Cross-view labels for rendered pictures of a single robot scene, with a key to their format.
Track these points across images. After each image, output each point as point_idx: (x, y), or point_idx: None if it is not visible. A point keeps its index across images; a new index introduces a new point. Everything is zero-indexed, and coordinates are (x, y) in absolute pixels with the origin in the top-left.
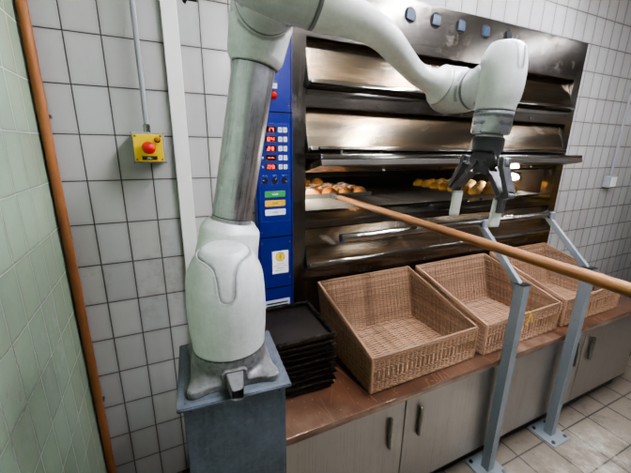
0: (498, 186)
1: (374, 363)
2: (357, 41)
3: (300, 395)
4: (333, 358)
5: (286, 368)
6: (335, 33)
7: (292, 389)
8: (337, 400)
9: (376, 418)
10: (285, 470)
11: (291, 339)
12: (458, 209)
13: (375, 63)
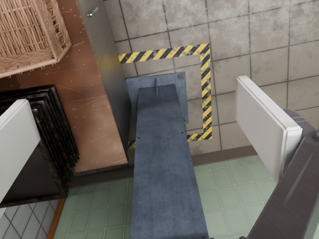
0: (316, 225)
1: (60, 56)
2: None
3: (67, 119)
4: (40, 98)
5: (65, 155)
6: None
7: (69, 133)
8: (77, 84)
9: (91, 38)
10: (195, 177)
11: (40, 167)
12: (20, 115)
13: None
